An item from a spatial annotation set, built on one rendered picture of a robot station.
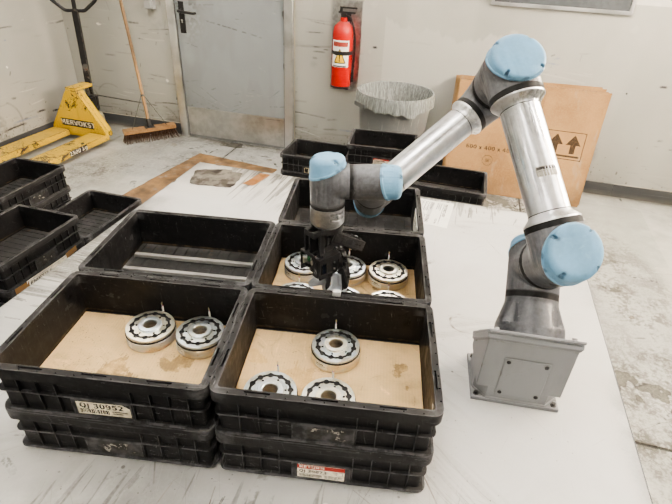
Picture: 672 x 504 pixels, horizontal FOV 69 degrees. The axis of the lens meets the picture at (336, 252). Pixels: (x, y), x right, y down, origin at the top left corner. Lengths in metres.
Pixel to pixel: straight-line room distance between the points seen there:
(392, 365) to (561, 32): 3.24
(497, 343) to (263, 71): 3.55
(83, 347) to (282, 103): 3.41
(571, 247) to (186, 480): 0.86
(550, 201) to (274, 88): 3.47
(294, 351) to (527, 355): 0.50
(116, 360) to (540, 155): 0.96
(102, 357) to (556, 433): 0.98
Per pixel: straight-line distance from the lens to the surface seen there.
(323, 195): 1.01
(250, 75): 4.38
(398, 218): 1.61
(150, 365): 1.09
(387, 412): 0.85
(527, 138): 1.11
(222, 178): 2.15
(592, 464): 1.21
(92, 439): 1.10
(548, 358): 1.15
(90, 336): 1.20
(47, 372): 1.00
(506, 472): 1.12
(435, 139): 1.20
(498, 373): 1.17
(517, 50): 1.16
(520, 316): 1.15
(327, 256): 1.07
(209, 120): 4.68
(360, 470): 1.00
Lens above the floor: 1.58
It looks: 32 degrees down
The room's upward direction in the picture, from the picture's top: 3 degrees clockwise
